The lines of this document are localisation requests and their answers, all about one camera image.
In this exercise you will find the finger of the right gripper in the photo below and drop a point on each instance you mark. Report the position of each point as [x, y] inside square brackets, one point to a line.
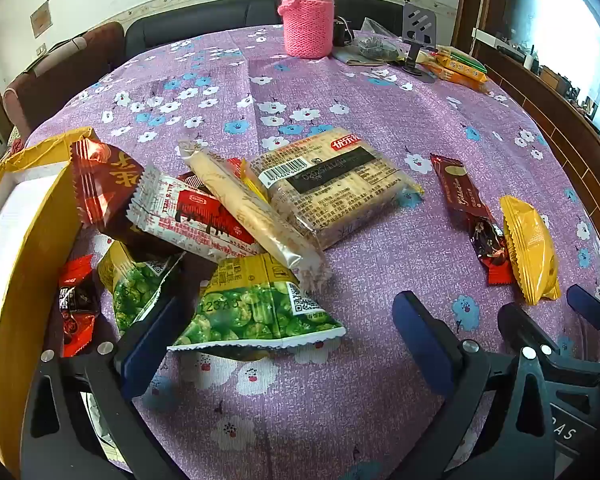
[534, 346]
[585, 304]

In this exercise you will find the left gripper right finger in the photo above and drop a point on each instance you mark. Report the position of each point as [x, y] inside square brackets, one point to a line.
[458, 371]

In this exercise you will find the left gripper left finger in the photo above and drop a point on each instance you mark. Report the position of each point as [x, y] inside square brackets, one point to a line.
[58, 441]

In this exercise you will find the yellow snack pouch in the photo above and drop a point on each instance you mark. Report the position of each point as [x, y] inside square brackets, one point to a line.
[531, 251]

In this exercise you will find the long red chocolate bar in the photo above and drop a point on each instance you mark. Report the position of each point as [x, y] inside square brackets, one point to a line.
[464, 203]

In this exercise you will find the red black candy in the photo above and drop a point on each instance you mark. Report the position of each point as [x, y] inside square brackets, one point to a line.
[78, 305]

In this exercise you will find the long beige wafer stick pack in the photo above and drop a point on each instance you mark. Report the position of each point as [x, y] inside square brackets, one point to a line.
[275, 235]

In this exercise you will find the green pea snack bag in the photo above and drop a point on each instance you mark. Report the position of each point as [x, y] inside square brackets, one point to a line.
[255, 302]

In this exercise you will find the large cracker pack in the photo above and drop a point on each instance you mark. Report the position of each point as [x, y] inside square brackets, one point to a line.
[330, 184]

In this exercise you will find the white red snack packet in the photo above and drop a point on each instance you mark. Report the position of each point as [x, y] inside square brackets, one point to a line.
[188, 218]

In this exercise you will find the dark red foil snack bag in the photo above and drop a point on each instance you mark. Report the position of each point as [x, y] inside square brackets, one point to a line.
[104, 179]

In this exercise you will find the wooden tv cabinet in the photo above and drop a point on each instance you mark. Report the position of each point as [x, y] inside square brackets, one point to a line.
[573, 140]

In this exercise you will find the yellow rimmed white tray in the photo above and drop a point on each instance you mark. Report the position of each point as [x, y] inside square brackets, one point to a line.
[38, 225]

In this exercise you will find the orange biscuit boxes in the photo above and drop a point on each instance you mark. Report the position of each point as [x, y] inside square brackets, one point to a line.
[452, 65]

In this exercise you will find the clear plastic bag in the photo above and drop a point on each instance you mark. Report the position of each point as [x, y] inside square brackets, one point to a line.
[377, 43]

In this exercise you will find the grey phone stand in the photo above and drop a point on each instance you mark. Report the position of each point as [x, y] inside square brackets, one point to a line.
[419, 31]

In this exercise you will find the brown armchair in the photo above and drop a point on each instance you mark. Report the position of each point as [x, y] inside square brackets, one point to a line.
[49, 83]

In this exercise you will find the pink knitted thermos bottle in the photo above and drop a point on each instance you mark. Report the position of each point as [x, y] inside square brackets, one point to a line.
[307, 27]

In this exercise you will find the black leather sofa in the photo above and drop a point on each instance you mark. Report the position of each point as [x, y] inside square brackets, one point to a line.
[204, 18]

